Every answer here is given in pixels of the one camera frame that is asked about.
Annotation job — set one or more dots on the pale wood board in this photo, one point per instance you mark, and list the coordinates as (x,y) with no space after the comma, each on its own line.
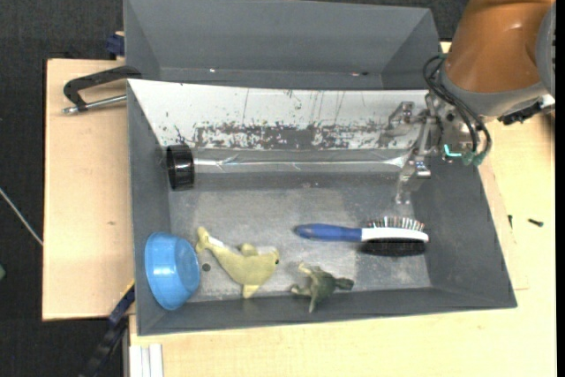
(84,190)

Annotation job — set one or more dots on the black cylinder on white bracket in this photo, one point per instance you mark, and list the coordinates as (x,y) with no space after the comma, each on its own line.
(521,112)

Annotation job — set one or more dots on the clear plastic tube black cap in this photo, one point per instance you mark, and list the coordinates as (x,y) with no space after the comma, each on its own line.
(265,165)

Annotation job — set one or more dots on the yellow-green toy seal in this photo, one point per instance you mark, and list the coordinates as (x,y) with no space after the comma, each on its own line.
(249,267)

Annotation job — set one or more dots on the blue plastic bowl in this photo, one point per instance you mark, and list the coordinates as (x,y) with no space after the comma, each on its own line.
(170,269)

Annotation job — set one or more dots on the green toy dinosaur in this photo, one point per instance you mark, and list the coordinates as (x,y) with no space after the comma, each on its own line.
(320,284)

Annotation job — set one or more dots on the blue and white hairbrush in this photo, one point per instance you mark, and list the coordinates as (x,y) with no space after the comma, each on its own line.
(375,234)

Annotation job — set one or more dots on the small black screw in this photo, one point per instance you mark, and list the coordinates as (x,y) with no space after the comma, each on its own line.
(536,223)

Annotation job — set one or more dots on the grey metal bin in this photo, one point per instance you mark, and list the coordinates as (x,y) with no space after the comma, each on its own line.
(282,198)

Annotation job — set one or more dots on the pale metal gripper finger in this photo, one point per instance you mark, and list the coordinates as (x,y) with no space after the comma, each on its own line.
(408,185)
(402,117)

